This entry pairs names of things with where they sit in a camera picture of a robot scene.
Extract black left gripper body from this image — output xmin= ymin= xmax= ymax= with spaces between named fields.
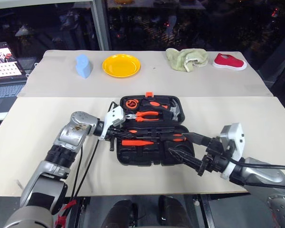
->
xmin=105 ymin=127 xmax=121 ymax=152

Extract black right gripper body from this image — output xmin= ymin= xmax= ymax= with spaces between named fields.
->
xmin=196 ymin=136 xmax=231 ymax=177

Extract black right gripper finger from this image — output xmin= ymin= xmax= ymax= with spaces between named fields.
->
xmin=182 ymin=133 xmax=211 ymax=146
xmin=168 ymin=147 xmax=205 ymax=171

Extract orange voltage tester pen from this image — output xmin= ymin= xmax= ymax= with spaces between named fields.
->
xmin=122 ymin=140 xmax=155 ymax=147

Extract black plastic tool case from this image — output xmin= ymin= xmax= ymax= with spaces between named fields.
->
xmin=115 ymin=91 xmax=195 ymax=167

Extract orange black tape measure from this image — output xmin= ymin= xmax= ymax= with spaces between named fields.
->
xmin=124 ymin=98 xmax=140 ymax=110

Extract black metal table leg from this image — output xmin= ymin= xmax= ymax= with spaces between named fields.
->
xmin=66 ymin=196 xmax=88 ymax=228
xmin=194 ymin=194 xmax=215 ymax=228

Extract beige paper table cover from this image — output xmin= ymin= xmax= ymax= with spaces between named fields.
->
xmin=0 ymin=96 xmax=285 ymax=197
xmin=16 ymin=49 xmax=275 ymax=98

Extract yellow plate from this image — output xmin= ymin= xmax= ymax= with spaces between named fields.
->
xmin=102 ymin=54 xmax=142 ymax=78

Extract blue foam block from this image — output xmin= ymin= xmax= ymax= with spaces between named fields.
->
xmin=75 ymin=54 xmax=94 ymax=79

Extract dark rounded shape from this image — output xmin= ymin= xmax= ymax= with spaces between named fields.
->
xmin=106 ymin=199 xmax=138 ymax=228

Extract green towel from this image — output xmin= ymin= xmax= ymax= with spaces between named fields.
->
xmin=165 ymin=47 xmax=209 ymax=72

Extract red shoe white sole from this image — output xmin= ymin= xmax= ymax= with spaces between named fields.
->
xmin=213 ymin=53 xmax=248 ymax=71

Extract red tape strip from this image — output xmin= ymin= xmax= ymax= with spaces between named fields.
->
xmin=55 ymin=199 xmax=77 ymax=227

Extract open laptop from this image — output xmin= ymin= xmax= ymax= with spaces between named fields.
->
xmin=0 ymin=42 xmax=27 ymax=114

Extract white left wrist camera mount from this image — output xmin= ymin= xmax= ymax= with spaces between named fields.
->
xmin=100 ymin=106 xmax=126 ymax=140

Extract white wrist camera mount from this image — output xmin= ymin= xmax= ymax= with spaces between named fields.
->
xmin=219 ymin=123 xmax=247 ymax=180
xmin=100 ymin=106 xmax=126 ymax=140

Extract orange handled pliers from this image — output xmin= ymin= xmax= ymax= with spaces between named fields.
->
xmin=125 ymin=111 xmax=162 ymax=123

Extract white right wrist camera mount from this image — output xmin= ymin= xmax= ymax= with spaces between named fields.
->
xmin=219 ymin=123 xmax=247 ymax=180

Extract claw hammer black orange handle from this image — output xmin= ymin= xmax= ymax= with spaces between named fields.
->
xmin=141 ymin=99 xmax=181 ymax=122

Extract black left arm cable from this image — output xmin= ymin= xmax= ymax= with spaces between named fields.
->
xmin=70 ymin=101 xmax=117 ymax=202

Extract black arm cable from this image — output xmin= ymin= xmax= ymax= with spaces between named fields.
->
xmin=70 ymin=101 xmax=117 ymax=202
xmin=225 ymin=156 xmax=285 ymax=191

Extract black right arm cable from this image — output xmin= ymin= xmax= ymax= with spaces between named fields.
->
xmin=225 ymin=156 xmax=285 ymax=191

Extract grey window post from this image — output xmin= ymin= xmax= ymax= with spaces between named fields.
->
xmin=90 ymin=0 xmax=112 ymax=51

